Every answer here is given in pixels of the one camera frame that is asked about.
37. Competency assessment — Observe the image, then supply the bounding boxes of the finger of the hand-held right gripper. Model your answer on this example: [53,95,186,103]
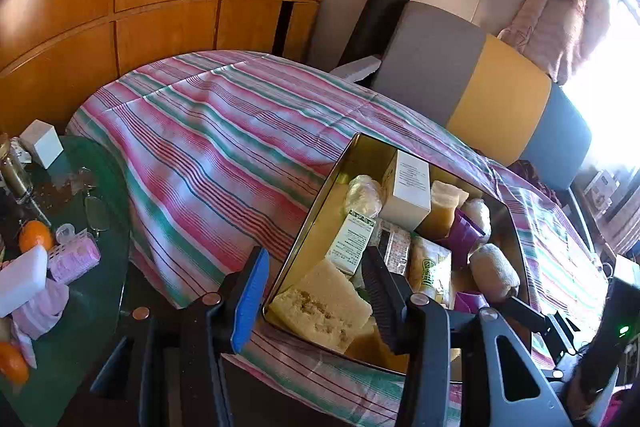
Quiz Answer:
[505,297,548,333]
[545,314,581,358]

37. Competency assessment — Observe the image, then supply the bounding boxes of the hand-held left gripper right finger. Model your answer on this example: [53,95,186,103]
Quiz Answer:
[360,246,573,427]

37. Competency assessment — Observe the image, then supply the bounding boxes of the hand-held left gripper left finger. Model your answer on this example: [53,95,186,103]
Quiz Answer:
[90,247,271,427]

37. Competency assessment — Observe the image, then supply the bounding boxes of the yellow green snack packet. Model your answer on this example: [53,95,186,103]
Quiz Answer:
[407,237,453,308]

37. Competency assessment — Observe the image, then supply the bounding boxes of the white towel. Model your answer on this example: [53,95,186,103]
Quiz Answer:
[469,243,521,300]

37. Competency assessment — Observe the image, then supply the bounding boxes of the purple snack packet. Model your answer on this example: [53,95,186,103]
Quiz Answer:
[447,211,488,258]
[452,291,490,313]

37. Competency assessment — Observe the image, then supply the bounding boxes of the large yellow sponge block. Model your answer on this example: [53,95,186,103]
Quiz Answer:
[270,257,373,354]

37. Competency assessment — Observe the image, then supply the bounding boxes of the green white carton box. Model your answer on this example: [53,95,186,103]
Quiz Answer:
[325,210,376,278]

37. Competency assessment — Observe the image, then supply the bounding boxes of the plastic white ball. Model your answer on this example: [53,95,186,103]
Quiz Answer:
[347,175,385,218]

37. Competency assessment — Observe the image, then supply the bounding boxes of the tall white carton box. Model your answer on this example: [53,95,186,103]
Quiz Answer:
[382,149,433,233]

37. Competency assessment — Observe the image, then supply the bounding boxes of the white bundle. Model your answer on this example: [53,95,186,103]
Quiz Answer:
[460,198,492,238]

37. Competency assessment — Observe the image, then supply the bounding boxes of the gold metal tin box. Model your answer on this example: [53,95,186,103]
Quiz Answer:
[261,133,533,383]

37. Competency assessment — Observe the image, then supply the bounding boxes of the person's right forearm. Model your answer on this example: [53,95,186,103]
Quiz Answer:
[570,347,621,423]

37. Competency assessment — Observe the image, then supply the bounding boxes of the shelf with white boxes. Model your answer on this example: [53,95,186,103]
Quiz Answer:
[575,167,640,248]

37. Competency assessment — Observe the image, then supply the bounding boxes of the dark red cloth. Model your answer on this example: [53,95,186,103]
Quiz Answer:
[515,159,566,208]

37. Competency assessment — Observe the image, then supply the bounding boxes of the green glass side table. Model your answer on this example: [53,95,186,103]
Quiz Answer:
[0,136,132,427]

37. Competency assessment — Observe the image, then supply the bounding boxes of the pink green striped tablecloth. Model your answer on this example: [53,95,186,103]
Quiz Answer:
[65,50,616,427]

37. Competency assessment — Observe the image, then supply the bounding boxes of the eyeglasses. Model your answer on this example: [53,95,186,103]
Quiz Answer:
[75,167,118,238]

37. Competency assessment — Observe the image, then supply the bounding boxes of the pink roller pack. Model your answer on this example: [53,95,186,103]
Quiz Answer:
[50,232,101,285]

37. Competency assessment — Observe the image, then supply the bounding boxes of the pink cloth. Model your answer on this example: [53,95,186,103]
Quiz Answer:
[11,279,70,340]

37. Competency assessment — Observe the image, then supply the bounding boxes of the grey yellow blue sofa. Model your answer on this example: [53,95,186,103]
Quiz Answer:
[370,2,593,192]

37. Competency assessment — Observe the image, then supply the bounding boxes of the orange fruit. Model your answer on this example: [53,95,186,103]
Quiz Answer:
[18,220,53,254]
[0,341,30,385]

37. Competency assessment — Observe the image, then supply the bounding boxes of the white sponge block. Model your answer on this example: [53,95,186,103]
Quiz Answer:
[0,244,49,318]

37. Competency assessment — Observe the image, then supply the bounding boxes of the small white box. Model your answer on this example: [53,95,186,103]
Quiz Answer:
[20,119,65,169]

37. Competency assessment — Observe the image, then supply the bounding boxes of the glass bottle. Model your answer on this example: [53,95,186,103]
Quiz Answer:
[0,134,53,228]

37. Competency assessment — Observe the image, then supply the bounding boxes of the crumpled wrapper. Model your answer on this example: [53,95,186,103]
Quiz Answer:
[10,138,32,165]

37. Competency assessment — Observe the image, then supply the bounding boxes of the black rolled mat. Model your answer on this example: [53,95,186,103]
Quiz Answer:
[340,0,416,68]

